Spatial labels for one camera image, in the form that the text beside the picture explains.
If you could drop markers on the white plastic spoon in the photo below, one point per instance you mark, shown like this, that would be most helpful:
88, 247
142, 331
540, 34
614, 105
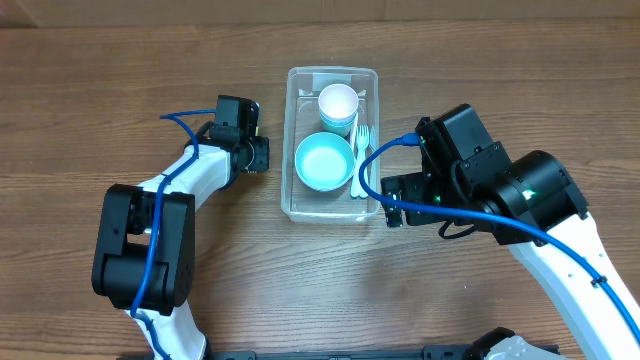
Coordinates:
353, 132

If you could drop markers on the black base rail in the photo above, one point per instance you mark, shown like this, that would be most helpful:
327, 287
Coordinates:
500, 343

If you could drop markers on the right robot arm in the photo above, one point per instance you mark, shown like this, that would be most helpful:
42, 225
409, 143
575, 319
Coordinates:
535, 209

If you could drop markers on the clear plastic container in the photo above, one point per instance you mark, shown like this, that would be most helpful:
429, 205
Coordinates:
304, 84

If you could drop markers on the blue plastic fork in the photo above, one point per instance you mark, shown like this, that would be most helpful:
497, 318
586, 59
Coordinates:
355, 185

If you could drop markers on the green plastic cup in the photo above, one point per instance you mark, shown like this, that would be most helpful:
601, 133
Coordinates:
341, 131

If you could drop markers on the pink plastic cup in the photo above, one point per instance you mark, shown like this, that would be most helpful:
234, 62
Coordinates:
338, 102

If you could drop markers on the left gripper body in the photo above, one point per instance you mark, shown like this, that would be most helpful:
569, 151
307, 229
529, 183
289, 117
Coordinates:
259, 158

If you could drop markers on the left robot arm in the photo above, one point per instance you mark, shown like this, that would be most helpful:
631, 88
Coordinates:
144, 260

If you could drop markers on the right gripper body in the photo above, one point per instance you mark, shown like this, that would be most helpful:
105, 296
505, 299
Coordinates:
414, 190

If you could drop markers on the green plastic fork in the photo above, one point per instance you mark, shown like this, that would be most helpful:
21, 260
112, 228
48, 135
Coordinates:
365, 140

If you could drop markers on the pale green bowl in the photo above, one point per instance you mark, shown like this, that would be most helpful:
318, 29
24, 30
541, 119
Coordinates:
324, 161

